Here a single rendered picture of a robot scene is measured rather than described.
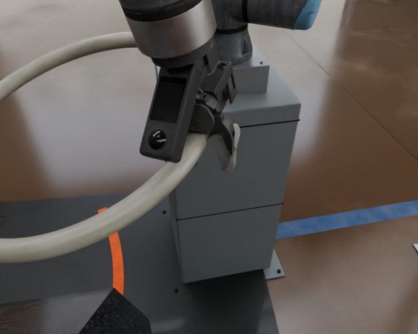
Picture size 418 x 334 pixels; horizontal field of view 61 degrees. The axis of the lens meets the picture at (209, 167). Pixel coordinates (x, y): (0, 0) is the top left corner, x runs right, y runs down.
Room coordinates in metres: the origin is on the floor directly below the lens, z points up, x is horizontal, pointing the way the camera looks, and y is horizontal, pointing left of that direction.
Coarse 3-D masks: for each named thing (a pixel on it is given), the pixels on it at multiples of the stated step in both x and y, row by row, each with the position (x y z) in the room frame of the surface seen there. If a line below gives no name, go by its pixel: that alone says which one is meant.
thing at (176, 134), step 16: (192, 64) 0.38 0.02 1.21; (160, 80) 0.38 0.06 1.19; (176, 80) 0.37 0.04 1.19; (192, 80) 0.37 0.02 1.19; (160, 96) 0.36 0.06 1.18; (176, 96) 0.35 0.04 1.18; (192, 96) 0.36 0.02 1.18; (160, 112) 0.35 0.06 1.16; (176, 112) 0.34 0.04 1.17; (160, 128) 0.33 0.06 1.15; (176, 128) 0.33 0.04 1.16; (144, 144) 0.33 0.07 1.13; (160, 144) 0.31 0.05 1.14; (176, 144) 0.32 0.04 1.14; (176, 160) 0.31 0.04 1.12
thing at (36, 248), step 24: (72, 48) 0.70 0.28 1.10; (96, 48) 0.70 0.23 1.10; (24, 72) 0.65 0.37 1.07; (0, 96) 0.60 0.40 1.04; (192, 144) 0.37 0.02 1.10; (168, 168) 0.33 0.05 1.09; (144, 192) 0.30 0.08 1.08; (168, 192) 0.31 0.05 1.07; (96, 216) 0.28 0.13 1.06; (120, 216) 0.28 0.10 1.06; (0, 240) 0.27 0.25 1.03; (24, 240) 0.26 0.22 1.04; (48, 240) 0.26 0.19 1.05; (72, 240) 0.26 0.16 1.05; (96, 240) 0.26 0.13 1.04
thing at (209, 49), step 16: (208, 48) 0.38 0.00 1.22; (160, 64) 0.37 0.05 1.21; (176, 64) 0.36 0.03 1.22; (208, 64) 0.42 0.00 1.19; (224, 64) 0.43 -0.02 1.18; (208, 80) 0.40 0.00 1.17; (224, 80) 0.41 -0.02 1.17; (208, 96) 0.38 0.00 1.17; (224, 96) 0.43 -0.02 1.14; (192, 112) 0.37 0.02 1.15; (208, 112) 0.37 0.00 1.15; (192, 128) 0.38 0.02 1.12; (208, 128) 0.37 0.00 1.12
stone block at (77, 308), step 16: (112, 288) 0.47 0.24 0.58; (0, 304) 0.42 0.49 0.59; (16, 304) 0.42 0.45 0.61; (32, 304) 0.41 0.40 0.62; (48, 304) 0.40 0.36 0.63; (64, 304) 0.39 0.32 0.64; (80, 304) 0.39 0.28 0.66; (96, 304) 0.38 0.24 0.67; (112, 304) 0.40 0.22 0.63; (128, 304) 0.44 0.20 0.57; (0, 320) 0.34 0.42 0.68; (16, 320) 0.33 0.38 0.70; (32, 320) 0.33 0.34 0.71; (48, 320) 0.32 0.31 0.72; (64, 320) 0.32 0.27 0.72; (80, 320) 0.32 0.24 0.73; (96, 320) 0.32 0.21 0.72; (112, 320) 0.35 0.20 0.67; (128, 320) 0.37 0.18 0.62; (144, 320) 0.40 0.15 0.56
